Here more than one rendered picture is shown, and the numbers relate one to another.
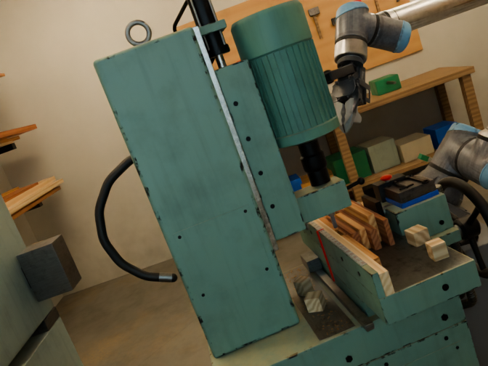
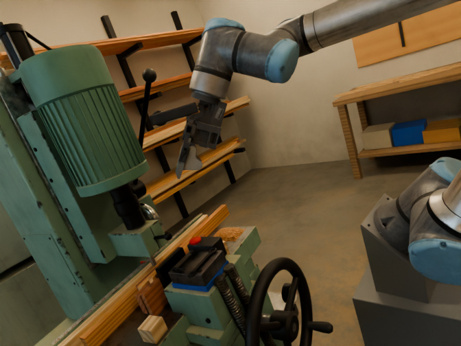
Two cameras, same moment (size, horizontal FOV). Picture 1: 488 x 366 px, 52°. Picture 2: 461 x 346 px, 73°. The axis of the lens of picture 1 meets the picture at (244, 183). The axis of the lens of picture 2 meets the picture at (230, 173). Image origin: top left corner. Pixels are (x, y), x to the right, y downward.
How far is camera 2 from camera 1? 1.21 m
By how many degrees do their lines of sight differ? 41
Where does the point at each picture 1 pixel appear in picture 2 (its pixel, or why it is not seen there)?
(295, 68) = (55, 128)
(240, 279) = (62, 281)
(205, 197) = (27, 219)
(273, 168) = (73, 209)
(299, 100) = (67, 158)
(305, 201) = (114, 239)
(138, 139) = not seen: outside the picture
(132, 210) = (293, 125)
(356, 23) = (206, 50)
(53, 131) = not seen: hidden behind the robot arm
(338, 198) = (138, 247)
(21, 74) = not seen: hidden behind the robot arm
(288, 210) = (92, 244)
